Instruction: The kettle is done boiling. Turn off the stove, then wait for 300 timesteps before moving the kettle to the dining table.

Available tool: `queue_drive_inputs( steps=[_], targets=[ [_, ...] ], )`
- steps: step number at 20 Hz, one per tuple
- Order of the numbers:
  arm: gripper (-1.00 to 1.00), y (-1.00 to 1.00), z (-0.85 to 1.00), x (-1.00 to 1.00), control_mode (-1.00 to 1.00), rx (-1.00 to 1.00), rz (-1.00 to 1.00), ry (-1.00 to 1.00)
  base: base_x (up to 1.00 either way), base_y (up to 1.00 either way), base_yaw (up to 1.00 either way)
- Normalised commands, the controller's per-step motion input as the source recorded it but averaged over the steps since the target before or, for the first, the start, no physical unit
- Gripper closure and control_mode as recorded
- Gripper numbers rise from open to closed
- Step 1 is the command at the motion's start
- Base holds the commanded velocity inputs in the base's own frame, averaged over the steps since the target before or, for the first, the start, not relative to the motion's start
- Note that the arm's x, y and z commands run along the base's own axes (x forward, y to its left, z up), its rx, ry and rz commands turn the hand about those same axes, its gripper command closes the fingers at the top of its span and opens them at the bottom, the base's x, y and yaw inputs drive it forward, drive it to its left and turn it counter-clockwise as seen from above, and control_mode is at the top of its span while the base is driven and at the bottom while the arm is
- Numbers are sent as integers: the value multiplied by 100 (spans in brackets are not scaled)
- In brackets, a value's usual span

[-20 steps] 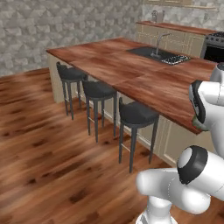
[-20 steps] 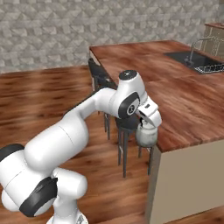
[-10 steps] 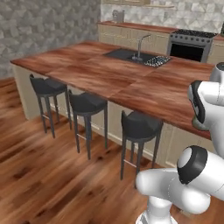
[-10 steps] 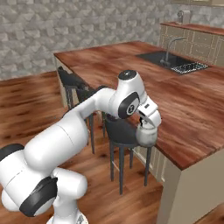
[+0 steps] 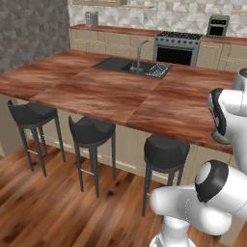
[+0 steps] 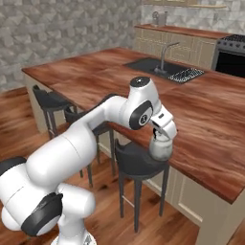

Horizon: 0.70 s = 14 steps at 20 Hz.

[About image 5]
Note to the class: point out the wooden kitchen island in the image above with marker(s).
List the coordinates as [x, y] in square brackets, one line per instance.
[106, 96]

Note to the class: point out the silver sink tap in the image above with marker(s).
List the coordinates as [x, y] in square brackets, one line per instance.
[139, 54]

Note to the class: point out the green toaster oven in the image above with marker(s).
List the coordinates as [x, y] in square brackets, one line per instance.
[217, 26]

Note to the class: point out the beige base cupboards run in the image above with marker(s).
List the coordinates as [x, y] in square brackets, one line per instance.
[112, 40]

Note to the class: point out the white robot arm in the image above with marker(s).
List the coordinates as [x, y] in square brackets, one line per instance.
[222, 193]

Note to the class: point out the silver stove with oven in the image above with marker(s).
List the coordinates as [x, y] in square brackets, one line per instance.
[177, 48]

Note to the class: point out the silver toaster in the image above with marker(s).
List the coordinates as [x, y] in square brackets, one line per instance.
[91, 19]

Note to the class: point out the beige wall cupboard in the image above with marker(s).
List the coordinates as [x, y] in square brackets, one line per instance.
[98, 2]

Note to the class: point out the black bar stool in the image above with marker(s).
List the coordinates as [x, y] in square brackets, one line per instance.
[30, 115]
[165, 152]
[91, 130]

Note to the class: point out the black sink basin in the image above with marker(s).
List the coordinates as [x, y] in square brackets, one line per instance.
[123, 65]

